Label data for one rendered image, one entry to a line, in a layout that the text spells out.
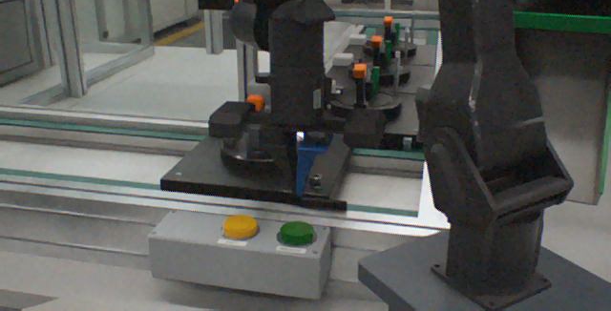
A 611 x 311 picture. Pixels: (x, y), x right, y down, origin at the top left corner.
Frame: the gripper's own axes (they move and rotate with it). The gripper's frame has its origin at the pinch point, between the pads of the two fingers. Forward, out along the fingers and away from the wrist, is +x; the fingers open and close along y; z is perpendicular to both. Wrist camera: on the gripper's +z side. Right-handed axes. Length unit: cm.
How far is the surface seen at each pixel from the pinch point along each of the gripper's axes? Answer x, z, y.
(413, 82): 8, 68, -10
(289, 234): 7.8, -1.4, 0.7
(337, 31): 10, 139, 19
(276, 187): 7.8, 10.6, 5.6
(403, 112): 7.7, 46.8, -8.8
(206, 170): 7.7, 14.0, 16.8
